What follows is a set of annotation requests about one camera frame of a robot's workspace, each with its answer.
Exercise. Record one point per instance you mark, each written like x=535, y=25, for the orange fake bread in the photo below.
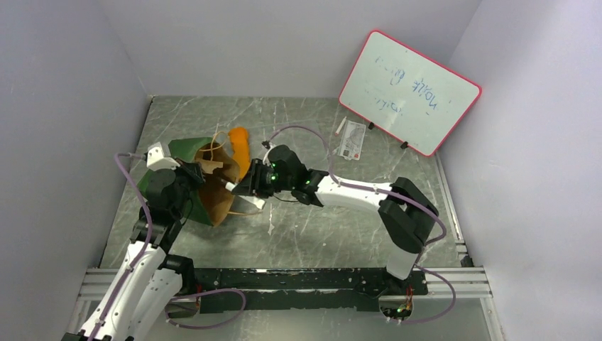
x=238, y=138

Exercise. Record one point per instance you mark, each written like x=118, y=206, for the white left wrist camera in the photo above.
x=158, y=157

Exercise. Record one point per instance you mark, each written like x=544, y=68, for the aluminium side rail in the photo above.
x=464, y=257

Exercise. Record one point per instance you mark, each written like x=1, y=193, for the silver metal tongs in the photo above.
x=255, y=201

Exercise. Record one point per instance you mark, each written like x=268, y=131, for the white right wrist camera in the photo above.
x=269, y=146

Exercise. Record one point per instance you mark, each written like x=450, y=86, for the white ruler package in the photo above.
x=352, y=136

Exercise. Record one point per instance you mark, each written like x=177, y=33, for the pink framed whiteboard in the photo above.
x=407, y=94

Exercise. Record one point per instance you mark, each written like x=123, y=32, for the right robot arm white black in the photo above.
x=406, y=213

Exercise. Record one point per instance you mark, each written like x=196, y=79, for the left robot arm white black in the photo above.
x=149, y=276

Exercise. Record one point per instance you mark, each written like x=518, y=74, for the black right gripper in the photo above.
x=255, y=177

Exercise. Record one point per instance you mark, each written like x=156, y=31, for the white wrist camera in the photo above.
x=158, y=157
x=269, y=146

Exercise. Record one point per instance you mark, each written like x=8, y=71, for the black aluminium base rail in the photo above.
x=219, y=290

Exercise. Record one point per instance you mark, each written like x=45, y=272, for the green paper bag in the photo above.
x=210, y=203

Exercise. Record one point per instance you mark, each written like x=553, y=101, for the white pink marker pen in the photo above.
x=340, y=126

